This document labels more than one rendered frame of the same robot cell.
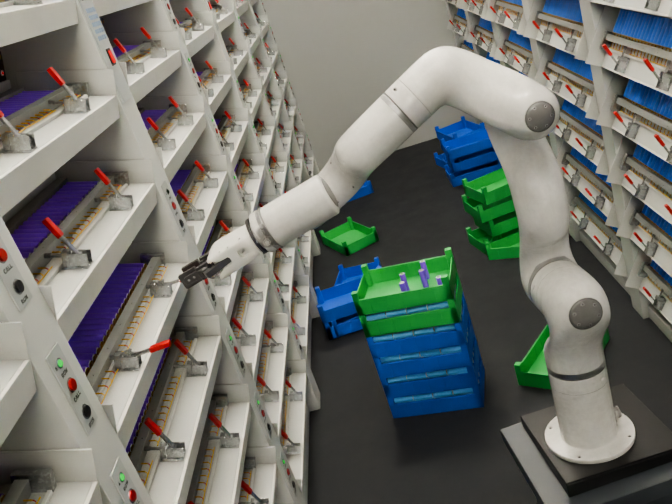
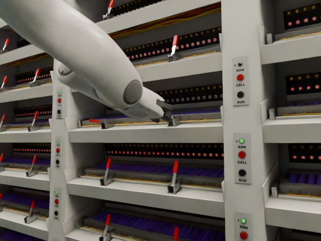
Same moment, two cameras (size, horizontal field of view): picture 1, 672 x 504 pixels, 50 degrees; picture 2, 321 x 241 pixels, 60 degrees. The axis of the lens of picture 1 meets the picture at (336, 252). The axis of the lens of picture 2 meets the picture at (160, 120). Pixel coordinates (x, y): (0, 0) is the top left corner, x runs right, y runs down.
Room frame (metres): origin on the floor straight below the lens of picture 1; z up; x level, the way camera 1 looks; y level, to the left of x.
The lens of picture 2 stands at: (1.67, -0.39, 0.88)
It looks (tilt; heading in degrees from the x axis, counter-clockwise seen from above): 4 degrees up; 117
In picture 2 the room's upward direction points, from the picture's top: straight up
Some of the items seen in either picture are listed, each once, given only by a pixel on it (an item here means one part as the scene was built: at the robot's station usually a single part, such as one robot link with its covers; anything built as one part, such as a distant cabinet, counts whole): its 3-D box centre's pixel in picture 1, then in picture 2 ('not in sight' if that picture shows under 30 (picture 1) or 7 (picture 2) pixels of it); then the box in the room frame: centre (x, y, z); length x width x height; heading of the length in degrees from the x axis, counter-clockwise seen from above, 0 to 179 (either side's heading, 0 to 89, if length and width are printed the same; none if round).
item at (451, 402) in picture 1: (437, 384); not in sight; (2.04, -0.17, 0.04); 0.30 x 0.20 x 0.08; 71
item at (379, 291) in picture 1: (405, 281); not in sight; (2.04, -0.17, 0.44); 0.30 x 0.20 x 0.08; 71
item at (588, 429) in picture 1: (582, 400); not in sight; (1.27, -0.40, 0.40); 0.19 x 0.19 x 0.18
